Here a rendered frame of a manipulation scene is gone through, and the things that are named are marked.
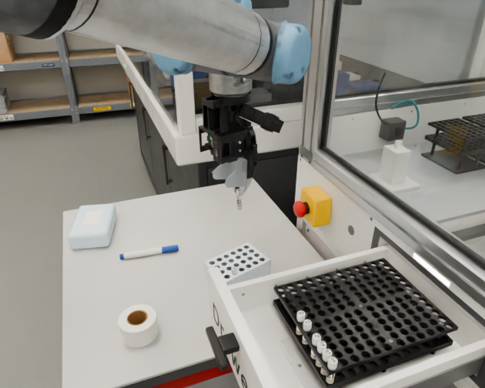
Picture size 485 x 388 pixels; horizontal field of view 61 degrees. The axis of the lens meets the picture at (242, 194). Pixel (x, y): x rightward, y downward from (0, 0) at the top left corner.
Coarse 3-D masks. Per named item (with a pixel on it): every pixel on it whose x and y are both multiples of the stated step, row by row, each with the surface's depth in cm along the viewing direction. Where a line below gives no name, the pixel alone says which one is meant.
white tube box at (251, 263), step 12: (228, 252) 94; (240, 252) 94; (252, 252) 95; (204, 264) 91; (216, 264) 90; (228, 264) 90; (240, 264) 90; (252, 264) 90; (264, 264) 91; (228, 276) 87; (240, 276) 87; (252, 276) 90
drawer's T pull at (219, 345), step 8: (208, 328) 60; (208, 336) 59; (216, 336) 58; (224, 336) 58; (232, 336) 58; (216, 344) 57; (224, 344) 57; (232, 344) 57; (216, 352) 56; (224, 352) 57; (232, 352) 57; (216, 360) 56; (224, 360) 55; (224, 368) 54
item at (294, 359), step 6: (282, 342) 65; (288, 342) 65; (282, 348) 65; (288, 348) 64; (288, 354) 63; (294, 354) 63; (294, 360) 62; (300, 360) 62; (294, 366) 62; (300, 366) 61; (300, 372) 61; (306, 372) 61; (300, 378) 60; (306, 378) 60; (306, 384) 59; (312, 384) 59
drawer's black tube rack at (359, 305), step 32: (288, 288) 69; (320, 288) 69; (352, 288) 69; (384, 288) 73; (288, 320) 66; (320, 320) 62; (352, 320) 63; (384, 320) 63; (416, 320) 66; (448, 320) 62; (352, 352) 58; (384, 352) 57; (416, 352) 61
